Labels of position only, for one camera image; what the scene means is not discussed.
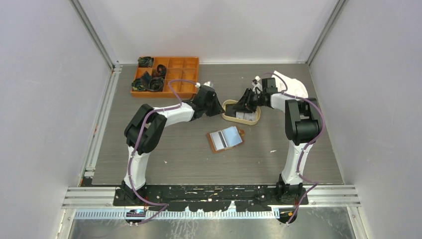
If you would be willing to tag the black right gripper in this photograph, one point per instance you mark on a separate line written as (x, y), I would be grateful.
(244, 104)

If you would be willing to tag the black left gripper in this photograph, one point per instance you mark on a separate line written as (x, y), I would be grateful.
(218, 109)

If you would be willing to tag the white card black stripe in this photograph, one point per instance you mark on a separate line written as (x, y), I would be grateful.
(218, 140)

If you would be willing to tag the orange leather card holder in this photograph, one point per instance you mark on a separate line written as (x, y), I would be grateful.
(233, 136)

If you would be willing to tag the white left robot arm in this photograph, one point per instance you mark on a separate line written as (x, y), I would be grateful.
(145, 130)

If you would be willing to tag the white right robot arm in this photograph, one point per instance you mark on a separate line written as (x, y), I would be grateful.
(303, 126)

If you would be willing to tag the silver VIP card in tray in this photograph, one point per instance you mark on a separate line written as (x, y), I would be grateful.
(246, 116)

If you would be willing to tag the black card in tray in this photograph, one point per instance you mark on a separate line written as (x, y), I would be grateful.
(230, 111)

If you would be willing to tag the beige oval tray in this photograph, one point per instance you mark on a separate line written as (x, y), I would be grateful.
(236, 120)

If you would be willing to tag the white bucket hat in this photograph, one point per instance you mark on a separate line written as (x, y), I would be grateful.
(291, 85)

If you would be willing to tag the black rolled belt lower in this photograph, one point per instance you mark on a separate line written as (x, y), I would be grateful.
(156, 84)

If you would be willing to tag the black rolled belt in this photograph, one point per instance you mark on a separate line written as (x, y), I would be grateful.
(156, 84)
(160, 71)

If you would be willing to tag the black rolled belt centre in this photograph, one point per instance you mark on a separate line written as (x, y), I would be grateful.
(160, 71)

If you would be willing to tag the orange wooden compartment organizer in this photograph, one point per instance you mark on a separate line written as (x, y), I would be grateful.
(181, 77)

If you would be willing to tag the dark rolled belt top-left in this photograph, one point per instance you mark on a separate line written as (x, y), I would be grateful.
(145, 62)

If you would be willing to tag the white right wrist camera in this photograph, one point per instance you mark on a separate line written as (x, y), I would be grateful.
(257, 86)

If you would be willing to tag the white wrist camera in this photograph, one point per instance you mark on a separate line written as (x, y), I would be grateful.
(208, 84)
(257, 86)

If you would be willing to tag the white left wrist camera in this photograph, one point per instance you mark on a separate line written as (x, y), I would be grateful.
(208, 84)

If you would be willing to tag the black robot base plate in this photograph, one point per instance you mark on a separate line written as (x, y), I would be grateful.
(211, 198)

